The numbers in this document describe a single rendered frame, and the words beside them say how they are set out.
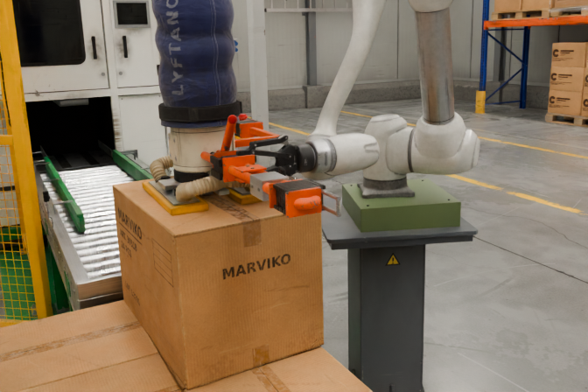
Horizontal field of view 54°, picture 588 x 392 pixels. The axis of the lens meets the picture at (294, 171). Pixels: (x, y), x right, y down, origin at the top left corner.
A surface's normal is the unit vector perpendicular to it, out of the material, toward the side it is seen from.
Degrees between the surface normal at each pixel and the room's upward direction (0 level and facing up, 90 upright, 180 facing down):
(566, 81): 93
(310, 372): 0
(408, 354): 90
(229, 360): 90
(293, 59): 90
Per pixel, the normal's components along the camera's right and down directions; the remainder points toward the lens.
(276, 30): 0.43, 0.18
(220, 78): 0.69, -0.11
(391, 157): -0.35, 0.24
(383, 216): 0.10, 0.22
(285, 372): -0.03, -0.97
